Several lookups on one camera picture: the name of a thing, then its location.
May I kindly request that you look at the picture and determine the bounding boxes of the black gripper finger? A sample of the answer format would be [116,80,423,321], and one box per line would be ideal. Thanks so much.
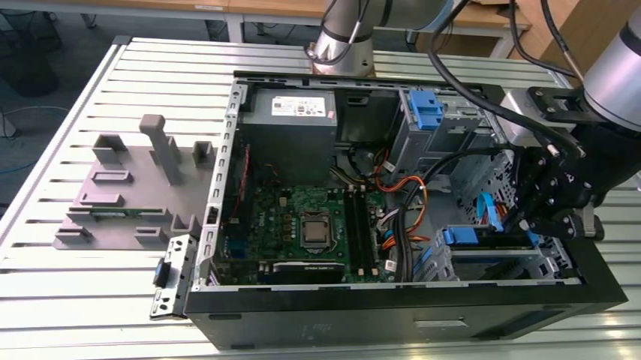
[518,208,605,245]
[505,149,562,232]

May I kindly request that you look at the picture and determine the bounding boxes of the black open PC case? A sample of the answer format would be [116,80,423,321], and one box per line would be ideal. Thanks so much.
[148,69,630,352]

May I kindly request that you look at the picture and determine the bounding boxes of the long wooden top desk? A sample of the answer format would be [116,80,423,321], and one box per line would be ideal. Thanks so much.
[47,0,327,44]

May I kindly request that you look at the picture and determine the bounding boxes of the orange wire bundle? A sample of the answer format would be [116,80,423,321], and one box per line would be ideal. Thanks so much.
[374,174,431,248]

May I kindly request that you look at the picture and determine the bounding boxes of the green motherboard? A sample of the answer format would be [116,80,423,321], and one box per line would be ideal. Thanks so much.
[218,183,397,284]

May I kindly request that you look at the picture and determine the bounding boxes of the silver optical drive bay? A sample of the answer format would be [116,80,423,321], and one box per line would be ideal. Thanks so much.
[390,88,505,185]

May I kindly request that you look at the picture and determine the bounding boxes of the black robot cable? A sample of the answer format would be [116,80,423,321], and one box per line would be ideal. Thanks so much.
[426,0,587,155]

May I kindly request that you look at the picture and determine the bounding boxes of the blue plastic bay latch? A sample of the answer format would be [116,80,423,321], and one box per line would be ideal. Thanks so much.
[407,89,445,131]

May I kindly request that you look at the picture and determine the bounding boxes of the green RAM stick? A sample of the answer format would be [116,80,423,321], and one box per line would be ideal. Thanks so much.
[88,209,164,222]

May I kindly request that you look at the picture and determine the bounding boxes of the black graphics card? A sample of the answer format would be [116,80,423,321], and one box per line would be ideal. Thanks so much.
[258,259,347,284]

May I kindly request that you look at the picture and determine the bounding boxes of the black cable bundle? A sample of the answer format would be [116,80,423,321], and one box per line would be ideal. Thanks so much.
[393,146,502,282]

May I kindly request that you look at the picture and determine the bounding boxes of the blue data wire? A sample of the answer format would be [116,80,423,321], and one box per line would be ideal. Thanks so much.
[474,190,506,233]

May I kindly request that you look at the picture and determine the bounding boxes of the blue VGA port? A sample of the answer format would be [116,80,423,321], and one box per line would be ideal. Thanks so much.
[153,262,172,289]

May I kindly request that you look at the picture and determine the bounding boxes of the wooden cabinet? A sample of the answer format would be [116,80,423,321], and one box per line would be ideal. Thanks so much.
[510,0,641,108]

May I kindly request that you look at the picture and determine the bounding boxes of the black office chair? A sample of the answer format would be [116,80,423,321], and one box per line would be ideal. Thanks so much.
[0,10,64,98]

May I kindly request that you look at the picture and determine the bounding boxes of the small wooden top desk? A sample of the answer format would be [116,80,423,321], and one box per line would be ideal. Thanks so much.
[439,0,531,57]

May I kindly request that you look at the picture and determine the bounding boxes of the grey parts rack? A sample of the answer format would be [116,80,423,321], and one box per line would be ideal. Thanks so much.
[52,114,222,253]

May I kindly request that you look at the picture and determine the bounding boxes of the grey power supply unit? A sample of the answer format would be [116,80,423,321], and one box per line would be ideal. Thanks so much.
[238,88,339,187]

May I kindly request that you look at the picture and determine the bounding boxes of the CPU socket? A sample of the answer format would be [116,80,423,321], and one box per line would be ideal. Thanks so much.
[298,210,335,256]

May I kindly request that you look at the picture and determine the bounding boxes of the silver CPU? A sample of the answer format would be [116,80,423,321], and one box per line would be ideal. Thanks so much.
[303,220,331,241]

